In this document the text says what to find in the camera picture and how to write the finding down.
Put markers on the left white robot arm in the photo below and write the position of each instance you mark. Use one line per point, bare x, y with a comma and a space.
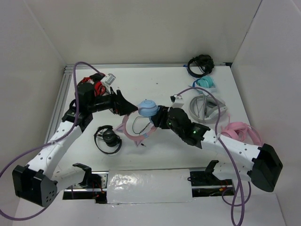
38, 181

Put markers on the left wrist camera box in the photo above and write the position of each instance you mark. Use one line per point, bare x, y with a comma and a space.
109, 79

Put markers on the teal white headphones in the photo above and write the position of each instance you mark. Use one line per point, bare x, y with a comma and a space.
206, 82

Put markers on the white taped sheet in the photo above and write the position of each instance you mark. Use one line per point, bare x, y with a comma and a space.
149, 186

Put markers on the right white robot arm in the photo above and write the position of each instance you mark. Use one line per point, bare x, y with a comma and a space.
260, 165

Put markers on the red black headphones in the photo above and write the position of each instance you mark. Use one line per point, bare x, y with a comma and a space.
95, 79

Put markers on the small black headphones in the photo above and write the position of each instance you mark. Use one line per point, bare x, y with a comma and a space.
111, 139

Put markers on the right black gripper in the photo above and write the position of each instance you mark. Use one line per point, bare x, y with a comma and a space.
161, 116

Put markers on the blue pink cat-ear headphones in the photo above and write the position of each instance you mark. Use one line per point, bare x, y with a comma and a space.
147, 108

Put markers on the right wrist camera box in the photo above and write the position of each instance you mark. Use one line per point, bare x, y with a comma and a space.
177, 101

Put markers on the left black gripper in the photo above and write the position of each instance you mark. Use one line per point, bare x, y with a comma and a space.
119, 105

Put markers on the black headphones far corner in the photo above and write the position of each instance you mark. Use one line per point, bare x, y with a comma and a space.
204, 63

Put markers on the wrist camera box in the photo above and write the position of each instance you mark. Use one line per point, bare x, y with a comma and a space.
177, 101
109, 79

